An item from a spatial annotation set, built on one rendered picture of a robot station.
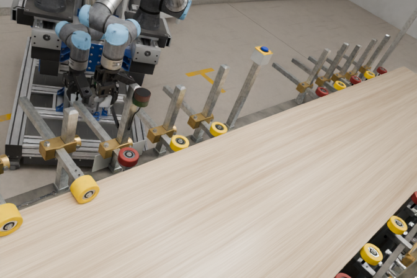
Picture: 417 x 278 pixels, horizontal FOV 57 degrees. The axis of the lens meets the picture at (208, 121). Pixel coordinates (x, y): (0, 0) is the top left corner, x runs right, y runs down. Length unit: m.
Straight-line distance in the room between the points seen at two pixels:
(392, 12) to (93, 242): 8.56
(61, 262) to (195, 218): 0.47
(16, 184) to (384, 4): 8.19
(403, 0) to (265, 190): 7.87
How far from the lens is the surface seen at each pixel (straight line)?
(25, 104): 1.61
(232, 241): 1.42
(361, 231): 1.78
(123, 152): 1.55
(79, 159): 2.56
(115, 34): 1.35
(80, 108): 1.78
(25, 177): 2.63
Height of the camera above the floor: 1.98
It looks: 36 degrees down
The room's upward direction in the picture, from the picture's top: 23 degrees clockwise
